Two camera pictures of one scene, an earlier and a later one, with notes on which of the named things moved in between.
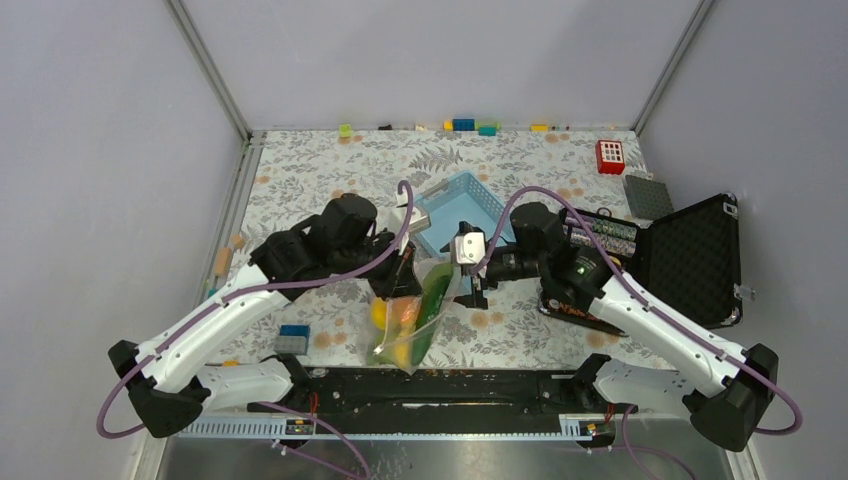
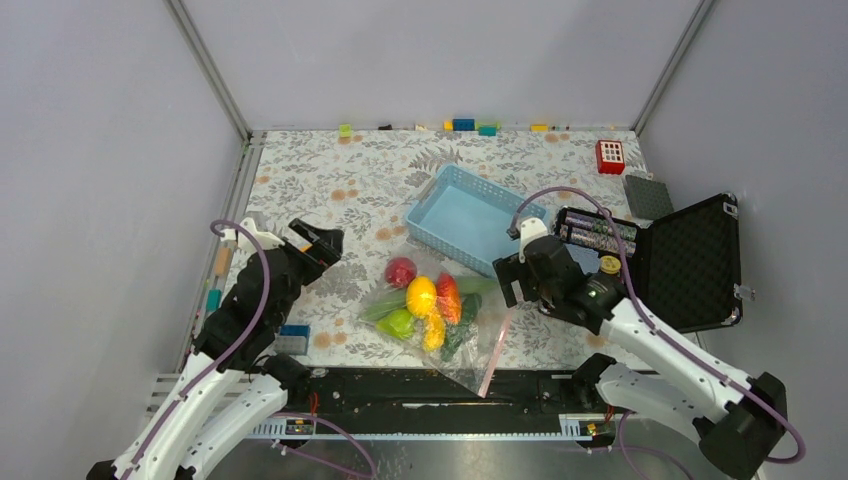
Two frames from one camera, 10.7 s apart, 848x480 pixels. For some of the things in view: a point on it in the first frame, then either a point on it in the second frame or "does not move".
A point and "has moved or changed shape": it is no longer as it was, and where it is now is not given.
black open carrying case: x=687 y=262 does not move
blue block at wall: x=463 y=124 does not move
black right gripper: x=476 y=299 -> x=510 y=269
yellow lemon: x=379 y=313 -> x=421 y=295
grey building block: x=290 y=344 does not move
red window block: x=610 y=157 does not move
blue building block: x=295 y=330 does not move
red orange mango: x=405 y=310 -> x=448 y=299
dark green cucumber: x=435 y=281 -> x=472 y=303
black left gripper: x=402 y=279 -> x=323 y=254
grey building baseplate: x=648 y=199 does not move
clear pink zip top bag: x=399 y=331 has moved or changed shape
